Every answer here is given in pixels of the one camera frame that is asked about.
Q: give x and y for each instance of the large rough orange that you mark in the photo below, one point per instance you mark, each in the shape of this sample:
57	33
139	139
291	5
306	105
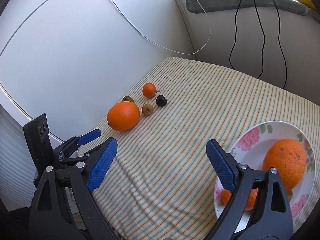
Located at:
289	158

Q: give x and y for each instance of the mandarin with stem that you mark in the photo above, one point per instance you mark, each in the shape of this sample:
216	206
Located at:
149	90

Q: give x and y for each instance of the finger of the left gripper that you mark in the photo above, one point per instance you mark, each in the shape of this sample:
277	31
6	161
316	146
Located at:
69	160
88	136

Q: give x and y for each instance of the large smooth orange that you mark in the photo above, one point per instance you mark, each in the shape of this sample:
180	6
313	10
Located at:
123	116

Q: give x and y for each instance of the floral white plate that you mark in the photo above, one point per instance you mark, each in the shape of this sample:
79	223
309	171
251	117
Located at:
254	144

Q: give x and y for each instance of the dark plum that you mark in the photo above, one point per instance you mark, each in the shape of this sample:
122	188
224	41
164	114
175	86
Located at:
161	101

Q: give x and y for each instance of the green brown pear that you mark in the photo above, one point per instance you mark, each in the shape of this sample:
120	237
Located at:
128	99

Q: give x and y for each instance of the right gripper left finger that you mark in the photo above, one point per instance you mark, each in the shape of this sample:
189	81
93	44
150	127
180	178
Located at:
50	214

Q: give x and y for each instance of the striped table cloth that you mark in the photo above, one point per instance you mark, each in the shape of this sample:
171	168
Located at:
161	183

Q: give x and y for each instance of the dark tangerine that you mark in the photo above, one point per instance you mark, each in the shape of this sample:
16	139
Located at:
226	195

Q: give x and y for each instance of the brown kiwi fruit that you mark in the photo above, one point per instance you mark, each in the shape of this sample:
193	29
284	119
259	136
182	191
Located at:
147	109

